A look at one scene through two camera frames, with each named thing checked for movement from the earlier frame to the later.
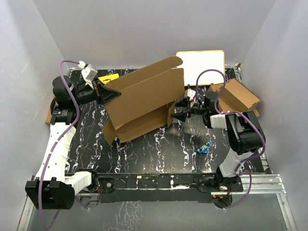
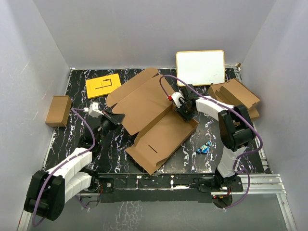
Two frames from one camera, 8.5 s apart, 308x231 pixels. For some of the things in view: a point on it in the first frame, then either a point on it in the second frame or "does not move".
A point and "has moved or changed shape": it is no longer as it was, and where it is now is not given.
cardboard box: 236,96 does not move
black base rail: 146,186 does not move
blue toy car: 205,148 does not move
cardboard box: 147,101 has moved or changed shape
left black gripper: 107,95 → 116,118
